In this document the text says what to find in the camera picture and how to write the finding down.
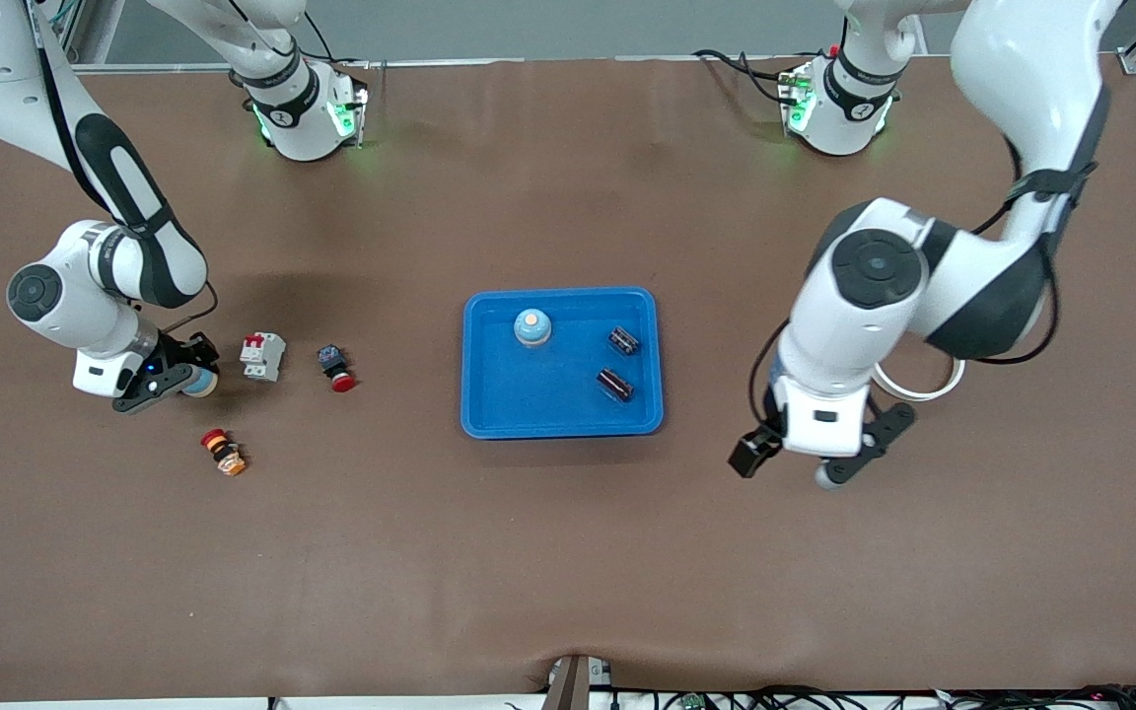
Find metal table clamp bracket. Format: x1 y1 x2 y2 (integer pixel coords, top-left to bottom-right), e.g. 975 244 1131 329
540 653 616 710

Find brown table mat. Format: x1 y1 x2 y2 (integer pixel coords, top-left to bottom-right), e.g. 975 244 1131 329
0 54 1136 703

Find blue plastic tray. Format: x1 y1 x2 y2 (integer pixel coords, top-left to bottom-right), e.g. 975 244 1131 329
461 286 666 441

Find red yellow emergency stop button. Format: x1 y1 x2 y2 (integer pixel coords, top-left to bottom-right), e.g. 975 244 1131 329
199 427 249 478

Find white curved plastic clamp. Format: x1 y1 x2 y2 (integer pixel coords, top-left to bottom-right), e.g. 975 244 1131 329
874 357 968 403

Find white circuit breaker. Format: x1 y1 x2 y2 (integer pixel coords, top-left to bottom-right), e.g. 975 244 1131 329
239 331 288 384

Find black left arm base cables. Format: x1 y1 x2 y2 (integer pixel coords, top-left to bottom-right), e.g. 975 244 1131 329
694 47 806 105

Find black red mushroom push button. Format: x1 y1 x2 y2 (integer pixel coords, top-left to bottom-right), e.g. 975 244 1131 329
316 343 357 393

